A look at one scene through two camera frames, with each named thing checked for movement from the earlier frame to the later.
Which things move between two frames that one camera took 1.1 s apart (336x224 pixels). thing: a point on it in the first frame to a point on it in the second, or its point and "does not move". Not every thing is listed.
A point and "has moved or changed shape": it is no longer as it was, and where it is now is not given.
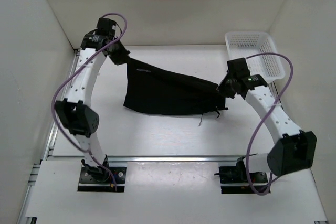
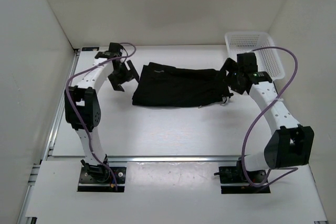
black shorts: (151, 89) has moved or changed shape
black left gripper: (123, 57) to (115, 82)
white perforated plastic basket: (242, 44) does not move
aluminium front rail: (174, 158) does not move
